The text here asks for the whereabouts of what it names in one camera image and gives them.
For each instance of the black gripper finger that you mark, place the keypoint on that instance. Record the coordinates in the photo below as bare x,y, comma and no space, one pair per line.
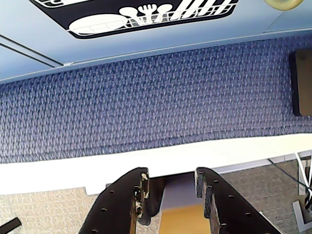
114,202
229,204

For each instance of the yellow wooden board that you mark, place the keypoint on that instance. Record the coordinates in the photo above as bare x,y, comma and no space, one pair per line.
181,221

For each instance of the black flat strip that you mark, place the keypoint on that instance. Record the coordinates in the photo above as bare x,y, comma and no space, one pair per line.
9,223

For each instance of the dark rectangular block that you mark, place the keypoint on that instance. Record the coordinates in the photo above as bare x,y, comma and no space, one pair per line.
303,83

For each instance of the blue-grey toy play kitchen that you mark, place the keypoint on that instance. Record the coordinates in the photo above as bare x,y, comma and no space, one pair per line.
170,41

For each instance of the dishwasher door with dish decal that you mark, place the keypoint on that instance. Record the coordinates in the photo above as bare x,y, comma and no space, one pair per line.
175,40

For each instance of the white metal bracket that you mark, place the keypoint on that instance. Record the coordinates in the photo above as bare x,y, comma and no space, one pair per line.
298,214

